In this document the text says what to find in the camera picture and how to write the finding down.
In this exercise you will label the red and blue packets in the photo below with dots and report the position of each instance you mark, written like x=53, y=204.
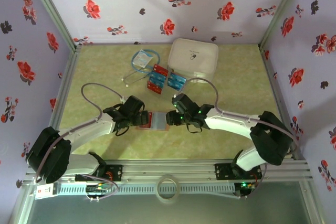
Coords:
x=168, y=85

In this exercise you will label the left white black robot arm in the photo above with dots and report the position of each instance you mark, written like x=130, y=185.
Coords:
x=86, y=133

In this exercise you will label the blue VIP card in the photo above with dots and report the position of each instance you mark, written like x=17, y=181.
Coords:
x=156, y=82
x=176, y=84
x=157, y=75
x=178, y=76

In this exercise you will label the white blue plastic packet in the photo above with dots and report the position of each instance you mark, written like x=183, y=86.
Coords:
x=143, y=58

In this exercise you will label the white medical pouch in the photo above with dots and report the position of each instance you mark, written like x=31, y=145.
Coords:
x=193, y=60

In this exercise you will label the blue stethoscope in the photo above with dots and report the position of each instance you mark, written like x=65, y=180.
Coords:
x=155, y=53

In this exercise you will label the clear tape roll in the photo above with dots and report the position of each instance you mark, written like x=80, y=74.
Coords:
x=158, y=190

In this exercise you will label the green circuit board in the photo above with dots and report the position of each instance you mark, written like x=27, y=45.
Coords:
x=245, y=186
x=98, y=189

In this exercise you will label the white labelled power box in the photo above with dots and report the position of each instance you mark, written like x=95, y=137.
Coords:
x=46, y=191

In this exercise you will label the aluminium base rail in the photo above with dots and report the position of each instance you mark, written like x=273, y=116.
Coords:
x=168, y=167

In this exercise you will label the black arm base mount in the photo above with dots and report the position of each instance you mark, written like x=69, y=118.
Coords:
x=115, y=172
x=223, y=171

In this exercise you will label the aluminium table edge rail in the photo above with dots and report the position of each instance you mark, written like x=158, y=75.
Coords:
x=278, y=98
x=65, y=82

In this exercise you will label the aluminium frame post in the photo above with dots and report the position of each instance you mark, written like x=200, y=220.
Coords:
x=50, y=9
x=283, y=9

